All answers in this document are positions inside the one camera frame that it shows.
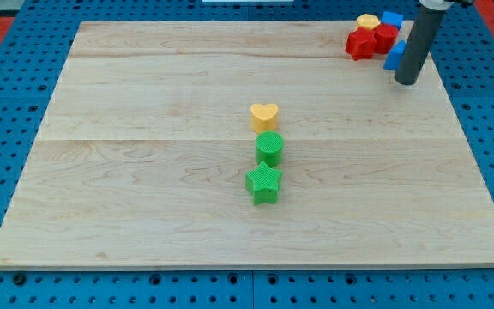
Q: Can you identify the yellow heart block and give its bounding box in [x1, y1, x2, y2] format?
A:
[250, 103, 279, 133]

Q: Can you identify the green cylinder block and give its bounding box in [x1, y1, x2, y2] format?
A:
[255, 130, 284, 167]

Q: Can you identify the green star block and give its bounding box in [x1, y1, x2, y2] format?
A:
[245, 161, 282, 205]

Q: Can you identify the wooden board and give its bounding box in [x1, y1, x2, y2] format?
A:
[0, 21, 494, 271]

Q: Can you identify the red star block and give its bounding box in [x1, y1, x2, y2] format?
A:
[345, 27, 377, 61]

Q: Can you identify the blue wedge block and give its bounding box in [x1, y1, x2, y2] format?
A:
[383, 40, 407, 71]

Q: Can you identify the yellow hexagon block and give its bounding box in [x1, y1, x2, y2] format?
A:
[356, 14, 381, 30]

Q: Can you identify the red hexagon block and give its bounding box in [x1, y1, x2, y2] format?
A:
[374, 23, 399, 54]

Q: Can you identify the blue cube block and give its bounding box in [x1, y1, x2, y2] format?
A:
[381, 11, 404, 30]

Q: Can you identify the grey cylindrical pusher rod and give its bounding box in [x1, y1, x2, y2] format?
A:
[395, 0, 453, 86]

